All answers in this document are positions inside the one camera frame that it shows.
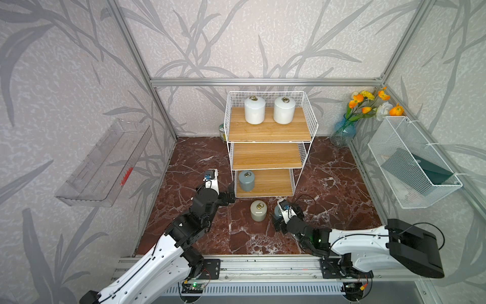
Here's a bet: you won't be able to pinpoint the blue-grey tea canister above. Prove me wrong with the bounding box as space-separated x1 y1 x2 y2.
238 170 255 192
273 205 282 219

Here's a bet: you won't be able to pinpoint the beige tea canister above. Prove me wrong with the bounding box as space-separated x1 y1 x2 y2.
250 200 268 222

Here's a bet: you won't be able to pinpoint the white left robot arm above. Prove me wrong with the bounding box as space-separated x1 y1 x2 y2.
79 183 235 303

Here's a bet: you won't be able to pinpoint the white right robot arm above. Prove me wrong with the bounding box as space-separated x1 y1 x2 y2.
272 210 445 279

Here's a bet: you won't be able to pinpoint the left white tea canister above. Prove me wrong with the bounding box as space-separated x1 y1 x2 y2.
244 95 266 125

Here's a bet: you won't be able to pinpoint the yellow label sunflower jar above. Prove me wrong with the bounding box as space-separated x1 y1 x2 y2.
218 124 227 143

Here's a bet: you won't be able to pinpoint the blue glass vase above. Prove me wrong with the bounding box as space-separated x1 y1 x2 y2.
330 116 356 148

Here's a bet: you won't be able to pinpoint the green book in basket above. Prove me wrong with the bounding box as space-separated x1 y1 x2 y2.
382 148 453 187

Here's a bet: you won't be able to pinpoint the orange and white flowers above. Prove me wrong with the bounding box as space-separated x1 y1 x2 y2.
344 87 405 122

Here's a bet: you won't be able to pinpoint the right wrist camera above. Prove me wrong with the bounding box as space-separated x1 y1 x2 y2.
277 200 297 224

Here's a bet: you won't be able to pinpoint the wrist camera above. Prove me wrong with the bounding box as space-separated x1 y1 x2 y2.
277 200 297 224
203 169 220 193

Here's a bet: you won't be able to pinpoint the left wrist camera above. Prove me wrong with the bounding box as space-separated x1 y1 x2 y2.
203 169 220 193

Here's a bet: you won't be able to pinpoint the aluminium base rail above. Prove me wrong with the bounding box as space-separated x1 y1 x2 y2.
111 255 422 283

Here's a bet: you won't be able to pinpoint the white wire three-tier shelf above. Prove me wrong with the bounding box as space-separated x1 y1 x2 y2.
224 91 318 198

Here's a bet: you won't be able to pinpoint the clear plastic wall tray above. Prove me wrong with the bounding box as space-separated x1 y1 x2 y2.
54 119 153 208

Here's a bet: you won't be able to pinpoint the white mesh wall basket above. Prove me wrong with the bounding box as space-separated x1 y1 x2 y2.
368 116 463 209

